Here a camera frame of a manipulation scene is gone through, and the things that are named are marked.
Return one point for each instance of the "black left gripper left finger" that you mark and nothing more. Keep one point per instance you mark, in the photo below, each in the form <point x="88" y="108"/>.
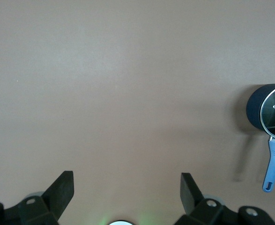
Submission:
<point x="57" y="194"/>

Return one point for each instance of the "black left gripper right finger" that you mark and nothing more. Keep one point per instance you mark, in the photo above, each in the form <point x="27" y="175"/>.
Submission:
<point x="188" y="194"/>

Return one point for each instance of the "brown table cover sheet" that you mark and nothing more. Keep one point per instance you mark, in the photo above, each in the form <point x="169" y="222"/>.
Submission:
<point x="104" y="82"/>

